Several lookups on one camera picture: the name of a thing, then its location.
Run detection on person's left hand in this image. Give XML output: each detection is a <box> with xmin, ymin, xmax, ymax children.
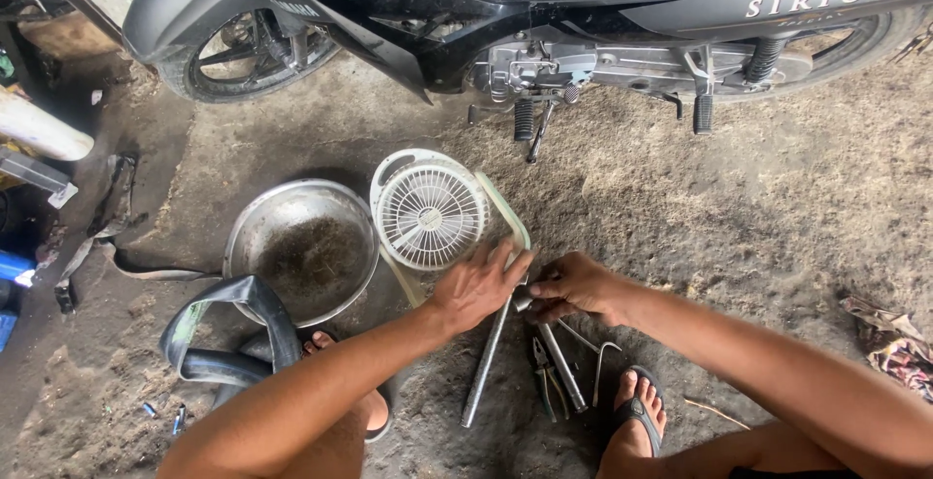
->
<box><xmin>429</xmin><ymin>239</ymin><xmax>536</xmax><ymax>339</ymax></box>

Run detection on person's right hand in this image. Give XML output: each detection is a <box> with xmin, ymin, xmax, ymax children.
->
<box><xmin>525</xmin><ymin>252</ymin><xmax>632</xmax><ymax>324</ymax></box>

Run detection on long grey metal rod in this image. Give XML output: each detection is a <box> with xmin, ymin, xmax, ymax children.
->
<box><xmin>461</xmin><ymin>286</ymin><xmax>536</xmax><ymax>429</ymax></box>

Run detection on thin straight metal rod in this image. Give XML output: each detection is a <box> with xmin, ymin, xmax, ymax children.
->
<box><xmin>557</xmin><ymin>318</ymin><xmax>601</xmax><ymax>354</ymax></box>

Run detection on grey metal tube wrench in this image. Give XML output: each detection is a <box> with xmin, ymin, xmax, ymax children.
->
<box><xmin>538</xmin><ymin>321</ymin><xmax>589</xmax><ymax>414</ymax></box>

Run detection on bent thin metal tool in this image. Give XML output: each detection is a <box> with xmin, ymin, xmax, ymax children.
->
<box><xmin>591</xmin><ymin>341</ymin><xmax>623</xmax><ymax>408</ymax></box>

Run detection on white fan with pale stand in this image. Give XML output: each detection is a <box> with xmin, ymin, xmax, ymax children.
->
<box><xmin>369</xmin><ymin>148</ymin><xmax>533</xmax><ymax>309</ymax></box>

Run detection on person's right black flip-flop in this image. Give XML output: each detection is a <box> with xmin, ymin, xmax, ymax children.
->
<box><xmin>611</xmin><ymin>365</ymin><xmax>666</xmax><ymax>459</ymax></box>

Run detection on person's black flip-flop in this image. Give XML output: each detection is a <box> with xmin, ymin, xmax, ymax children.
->
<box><xmin>301</xmin><ymin>329</ymin><xmax>396</xmax><ymax>444</ymax></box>
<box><xmin>611</xmin><ymin>365</ymin><xmax>666</xmax><ymax>459</ymax></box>

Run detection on person's right foot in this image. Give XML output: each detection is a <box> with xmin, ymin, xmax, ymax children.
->
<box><xmin>596</xmin><ymin>370</ymin><xmax>668</xmax><ymax>479</ymax></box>

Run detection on person's foot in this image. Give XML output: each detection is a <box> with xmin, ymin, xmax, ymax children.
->
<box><xmin>596</xmin><ymin>370</ymin><xmax>668</xmax><ymax>479</ymax></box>
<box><xmin>302</xmin><ymin>332</ymin><xmax>391</xmax><ymax>432</ymax></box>

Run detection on person's left foot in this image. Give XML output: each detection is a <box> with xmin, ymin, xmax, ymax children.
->
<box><xmin>302</xmin><ymin>332</ymin><xmax>391</xmax><ymax>432</ymax></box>

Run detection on round metal basin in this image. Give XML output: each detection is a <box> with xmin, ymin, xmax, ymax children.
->
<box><xmin>222</xmin><ymin>179</ymin><xmax>380</xmax><ymax>328</ymax></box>

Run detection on person's left black flip-flop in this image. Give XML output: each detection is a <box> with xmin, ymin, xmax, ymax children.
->
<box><xmin>301</xmin><ymin>329</ymin><xmax>396</xmax><ymax>444</ymax></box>

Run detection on thin wooden stick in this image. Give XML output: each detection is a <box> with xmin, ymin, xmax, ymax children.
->
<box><xmin>683</xmin><ymin>398</ymin><xmax>752</xmax><ymax>432</ymax></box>

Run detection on black motorcycle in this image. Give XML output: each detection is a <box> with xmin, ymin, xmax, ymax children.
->
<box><xmin>120</xmin><ymin>0</ymin><xmax>933</xmax><ymax>167</ymax></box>

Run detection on person's left leg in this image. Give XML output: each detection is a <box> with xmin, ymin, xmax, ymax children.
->
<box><xmin>273</xmin><ymin>392</ymin><xmax>370</xmax><ymax>479</ymax></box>

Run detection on person's leg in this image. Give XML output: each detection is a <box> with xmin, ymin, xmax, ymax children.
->
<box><xmin>273</xmin><ymin>392</ymin><xmax>370</xmax><ymax>479</ymax></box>
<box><xmin>596</xmin><ymin>421</ymin><xmax>868</xmax><ymax>479</ymax></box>

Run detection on person's right leg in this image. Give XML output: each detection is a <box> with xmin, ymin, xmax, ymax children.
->
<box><xmin>596</xmin><ymin>421</ymin><xmax>868</xmax><ymax>479</ymax></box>

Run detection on black rubber inner tube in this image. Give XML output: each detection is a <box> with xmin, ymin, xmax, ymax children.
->
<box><xmin>159</xmin><ymin>275</ymin><xmax>304</xmax><ymax>411</ymax></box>

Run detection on crumpled dirty rag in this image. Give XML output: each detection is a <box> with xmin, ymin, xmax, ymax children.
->
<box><xmin>838</xmin><ymin>294</ymin><xmax>933</xmax><ymax>404</ymax></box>

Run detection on torn black rubber strip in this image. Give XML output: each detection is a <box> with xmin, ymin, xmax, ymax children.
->
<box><xmin>54</xmin><ymin>153</ymin><xmax>222</xmax><ymax>314</ymax></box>

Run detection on white plastic pipe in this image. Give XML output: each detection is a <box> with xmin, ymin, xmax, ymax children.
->
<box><xmin>0</xmin><ymin>88</ymin><xmax>96</xmax><ymax>162</ymax></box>

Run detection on pliers with green handles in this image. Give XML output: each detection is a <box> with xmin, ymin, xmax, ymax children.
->
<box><xmin>531</xmin><ymin>337</ymin><xmax>571</xmax><ymax>424</ymax></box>

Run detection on grey metal bracket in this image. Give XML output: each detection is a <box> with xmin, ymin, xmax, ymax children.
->
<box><xmin>0</xmin><ymin>147</ymin><xmax>80</xmax><ymax>209</ymax></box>

